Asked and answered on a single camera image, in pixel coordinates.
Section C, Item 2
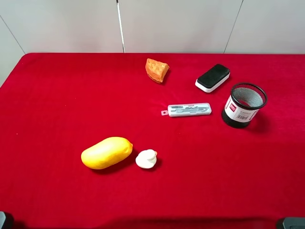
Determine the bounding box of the orange waffle bread piece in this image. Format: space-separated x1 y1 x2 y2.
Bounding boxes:
145 58 169 83

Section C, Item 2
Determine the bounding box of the grey clear tool case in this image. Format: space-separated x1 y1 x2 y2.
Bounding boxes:
161 103 212 117

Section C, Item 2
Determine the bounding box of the red table cloth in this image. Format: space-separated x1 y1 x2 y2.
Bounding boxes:
0 53 305 229

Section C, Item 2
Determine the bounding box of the white rubber duck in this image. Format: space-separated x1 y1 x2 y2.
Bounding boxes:
135 149 157 169

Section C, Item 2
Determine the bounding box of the yellow mango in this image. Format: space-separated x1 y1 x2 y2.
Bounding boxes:
81 137 133 170

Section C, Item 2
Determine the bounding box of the black white board eraser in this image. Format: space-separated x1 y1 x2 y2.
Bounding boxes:
195 64 230 93

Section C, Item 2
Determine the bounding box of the black mesh pen holder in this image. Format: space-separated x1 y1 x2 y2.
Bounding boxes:
221 83 267 128

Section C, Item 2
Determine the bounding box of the dark base part right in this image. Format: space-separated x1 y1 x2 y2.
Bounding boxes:
276 217 305 229

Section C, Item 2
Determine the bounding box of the dark base part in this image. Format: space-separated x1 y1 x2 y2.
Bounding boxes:
276 217 305 229
0 211 14 229

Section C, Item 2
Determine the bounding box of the dark base part left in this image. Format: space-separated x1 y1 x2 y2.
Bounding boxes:
0 211 14 229

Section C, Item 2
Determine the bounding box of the white vertical wall pole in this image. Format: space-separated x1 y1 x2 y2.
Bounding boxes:
116 0 125 53

